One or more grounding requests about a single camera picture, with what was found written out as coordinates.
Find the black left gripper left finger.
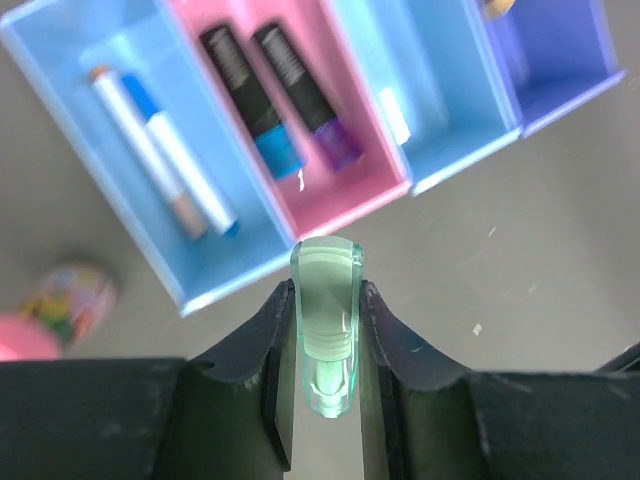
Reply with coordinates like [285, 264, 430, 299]
[1, 281, 296, 479]

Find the small brown eraser block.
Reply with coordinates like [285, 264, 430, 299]
[482, 0, 515, 19]

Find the orange white marker pen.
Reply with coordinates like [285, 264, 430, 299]
[89, 65, 207, 240]

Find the pink drawer box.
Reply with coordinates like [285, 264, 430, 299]
[170, 1, 410, 240]

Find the black blue highlighter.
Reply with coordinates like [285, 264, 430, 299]
[199, 23, 304, 180]

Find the pink capped small bottle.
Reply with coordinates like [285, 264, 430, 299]
[1, 261, 119, 362]

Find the purple drawer box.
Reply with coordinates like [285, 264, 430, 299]
[477, 0, 626, 137]

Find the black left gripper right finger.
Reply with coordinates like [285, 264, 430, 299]
[359, 282, 639, 479]

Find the black purple highlighter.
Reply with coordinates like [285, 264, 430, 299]
[252, 21, 362, 171]

